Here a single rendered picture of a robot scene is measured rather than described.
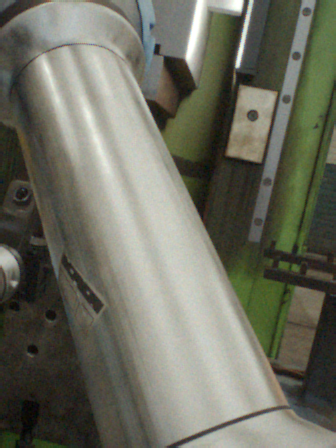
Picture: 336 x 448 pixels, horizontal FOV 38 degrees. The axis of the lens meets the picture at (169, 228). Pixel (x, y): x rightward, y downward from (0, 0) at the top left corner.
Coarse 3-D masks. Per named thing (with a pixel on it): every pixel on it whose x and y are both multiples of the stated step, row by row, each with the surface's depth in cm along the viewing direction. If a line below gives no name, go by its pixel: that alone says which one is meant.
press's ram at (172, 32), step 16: (160, 0) 103; (176, 0) 103; (192, 0) 103; (208, 0) 120; (224, 0) 120; (240, 0) 119; (160, 16) 104; (176, 16) 103; (192, 16) 103; (208, 16) 131; (160, 32) 104; (176, 32) 104; (192, 32) 104; (208, 32) 140; (160, 48) 105; (176, 48) 104; (192, 48) 110; (176, 64) 111; (192, 64) 117; (192, 80) 130
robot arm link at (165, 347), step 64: (0, 0) 31; (64, 0) 30; (128, 0) 36; (0, 64) 31; (64, 64) 29; (128, 64) 33; (64, 128) 27; (128, 128) 27; (64, 192) 25; (128, 192) 24; (64, 256) 24; (128, 256) 22; (192, 256) 23; (128, 320) 21; (192, 320) 21; (128, 384) 20; (192, 384) 19; (256, 384) 20
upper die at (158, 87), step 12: (156, 60) 105; (156, 72) 105; (168, 72) 116; (144, 84) 106; (156, 84) 106; (168, 84) 120; (144, 96) 106; (156, 96) 106; (168, 96) 124; (156, 108) 123; (168, 108) 129
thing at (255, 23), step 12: (252, 0) 111; (264, 0) 111; (252, 12) 111; (264, 12) 111; (252, 24) 112; (264, 24) 111; (252, 36) 112; (252, 48) 112; (240, 60) 113; (252, 60) 113; (240, 72) 113; (252, 72) 113
